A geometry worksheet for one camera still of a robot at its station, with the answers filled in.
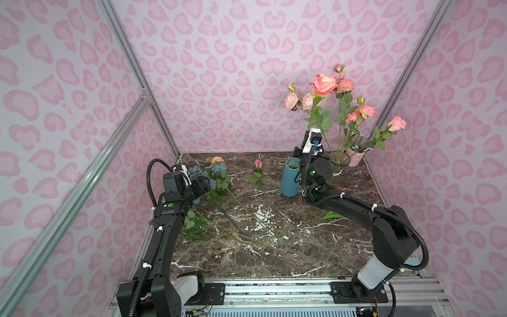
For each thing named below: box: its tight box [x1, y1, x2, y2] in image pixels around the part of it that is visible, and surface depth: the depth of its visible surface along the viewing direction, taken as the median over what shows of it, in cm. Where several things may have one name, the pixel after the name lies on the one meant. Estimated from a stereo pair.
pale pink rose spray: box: [283, 83, 314, 113], surface depth 80 cm
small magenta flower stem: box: [244, 159, 269, 187], surface depth 109 cm
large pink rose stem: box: [308, 73, 338, 133], surface depth 61 cm
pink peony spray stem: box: [334, 64, 377, 160], surface depth 86 cm
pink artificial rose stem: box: [362, 116, 408, 152], surface depth 74 cm
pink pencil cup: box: [345, 146, 368, 168], surface depth 109 cm
